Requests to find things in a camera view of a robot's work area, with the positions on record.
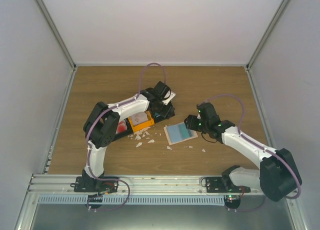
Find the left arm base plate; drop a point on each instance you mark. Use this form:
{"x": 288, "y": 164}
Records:
{"x": 87, "y": 184}

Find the white pink card stack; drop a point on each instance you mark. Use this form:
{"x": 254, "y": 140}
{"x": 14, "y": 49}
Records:
{"x": 139, "y": 118}

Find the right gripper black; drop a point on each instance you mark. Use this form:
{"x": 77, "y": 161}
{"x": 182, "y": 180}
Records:
{"x": 190, "y": 124}

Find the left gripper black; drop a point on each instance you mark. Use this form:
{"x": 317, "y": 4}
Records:
{"x": 168, "y": 113}

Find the red white card stack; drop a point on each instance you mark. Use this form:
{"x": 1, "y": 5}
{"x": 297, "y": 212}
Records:
{"x": 122, "y": 127}

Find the beige card holder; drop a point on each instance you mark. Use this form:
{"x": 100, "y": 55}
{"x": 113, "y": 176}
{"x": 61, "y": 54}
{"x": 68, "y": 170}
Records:
{"x": 173, "y": 136}

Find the black bin left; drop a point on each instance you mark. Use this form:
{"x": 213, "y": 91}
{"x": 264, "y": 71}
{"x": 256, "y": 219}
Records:
{"x": 129, "y": 131}

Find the grey slotted cable duct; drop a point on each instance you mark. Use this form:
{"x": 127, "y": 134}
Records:
{"x": 82, "y": 199}

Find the orange bin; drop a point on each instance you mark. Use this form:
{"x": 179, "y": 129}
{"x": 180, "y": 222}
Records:
{"x": 142, "y": 126}

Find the black bin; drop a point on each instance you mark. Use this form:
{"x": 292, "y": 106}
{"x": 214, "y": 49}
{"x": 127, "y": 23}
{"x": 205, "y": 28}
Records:
{"x": 129, "y": 131}
{"x": 158, "y": 119}

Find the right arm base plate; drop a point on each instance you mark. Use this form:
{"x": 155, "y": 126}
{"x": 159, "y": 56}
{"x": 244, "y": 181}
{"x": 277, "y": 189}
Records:
{"x": 219, "y": 184}

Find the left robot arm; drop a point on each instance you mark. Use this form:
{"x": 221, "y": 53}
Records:
{"x": 101, "y": 126}

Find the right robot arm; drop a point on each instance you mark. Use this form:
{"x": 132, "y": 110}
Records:
{"x": 277, "y": 175}

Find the teal VIP card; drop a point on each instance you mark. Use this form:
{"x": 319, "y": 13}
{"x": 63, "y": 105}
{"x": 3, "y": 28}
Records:
{"x": 184, "y": 132}

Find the aluminium rail frame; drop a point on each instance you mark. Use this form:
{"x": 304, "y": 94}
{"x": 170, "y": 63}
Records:
{"x": 192, "y": 84}

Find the black bin right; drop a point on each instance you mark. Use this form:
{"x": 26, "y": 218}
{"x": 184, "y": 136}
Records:
{"x": 158, "y": 119}

